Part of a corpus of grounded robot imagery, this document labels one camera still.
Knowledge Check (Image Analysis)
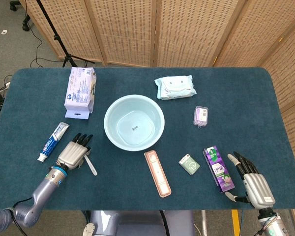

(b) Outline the black tripod stand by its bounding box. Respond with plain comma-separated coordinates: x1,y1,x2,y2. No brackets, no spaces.
35,0,95,68

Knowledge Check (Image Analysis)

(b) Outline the lavender tissue pack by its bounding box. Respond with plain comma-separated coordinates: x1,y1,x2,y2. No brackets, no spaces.
64,66,97,120

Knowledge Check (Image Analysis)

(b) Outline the teal table mat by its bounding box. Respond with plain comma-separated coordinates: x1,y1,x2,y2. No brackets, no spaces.
0,67,295,211

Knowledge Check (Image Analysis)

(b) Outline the black floor cable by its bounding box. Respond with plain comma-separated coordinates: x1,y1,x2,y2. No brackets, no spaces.
27,14,64,68

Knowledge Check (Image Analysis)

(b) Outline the black chair base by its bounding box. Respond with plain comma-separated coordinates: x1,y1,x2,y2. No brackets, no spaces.
9,0,31,32

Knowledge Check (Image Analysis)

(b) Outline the purple green carton box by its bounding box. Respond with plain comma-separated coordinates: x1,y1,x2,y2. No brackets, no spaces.
202,145,236,194

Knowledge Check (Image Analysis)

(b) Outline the pink toothbrush case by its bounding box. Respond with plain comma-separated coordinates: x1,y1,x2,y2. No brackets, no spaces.
144,149,172,198

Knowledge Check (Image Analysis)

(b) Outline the light blue wet wipes pack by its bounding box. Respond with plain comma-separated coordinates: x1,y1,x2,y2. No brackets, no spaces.
154,75,197,100

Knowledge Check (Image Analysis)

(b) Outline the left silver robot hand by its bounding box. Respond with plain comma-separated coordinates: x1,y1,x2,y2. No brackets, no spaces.
56,133,93,171

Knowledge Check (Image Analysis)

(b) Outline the clear purple floss box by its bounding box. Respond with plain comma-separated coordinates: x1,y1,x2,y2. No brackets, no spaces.
193,105,209,129

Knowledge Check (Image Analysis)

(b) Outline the light blue plastic basin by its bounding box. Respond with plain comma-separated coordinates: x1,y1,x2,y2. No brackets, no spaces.
103,94,166,152

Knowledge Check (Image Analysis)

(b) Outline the grey robot torso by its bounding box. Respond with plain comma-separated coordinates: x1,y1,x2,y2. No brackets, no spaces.
82,210,196,236

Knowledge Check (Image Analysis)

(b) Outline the white toothbrush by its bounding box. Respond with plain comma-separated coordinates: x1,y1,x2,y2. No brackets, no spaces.
85,146,98,176

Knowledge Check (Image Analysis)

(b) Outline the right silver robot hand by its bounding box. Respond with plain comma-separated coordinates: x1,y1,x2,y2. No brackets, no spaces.
225,151,276,210

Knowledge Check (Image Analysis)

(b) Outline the white table leg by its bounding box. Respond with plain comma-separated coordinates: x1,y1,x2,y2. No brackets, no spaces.
201,210,208,236

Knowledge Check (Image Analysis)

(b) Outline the blue white toothpaste tube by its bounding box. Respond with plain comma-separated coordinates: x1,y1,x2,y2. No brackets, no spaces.
37,122,70,163

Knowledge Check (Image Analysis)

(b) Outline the wicker folding screen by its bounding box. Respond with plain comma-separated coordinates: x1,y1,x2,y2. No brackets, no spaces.
19,0,295,236

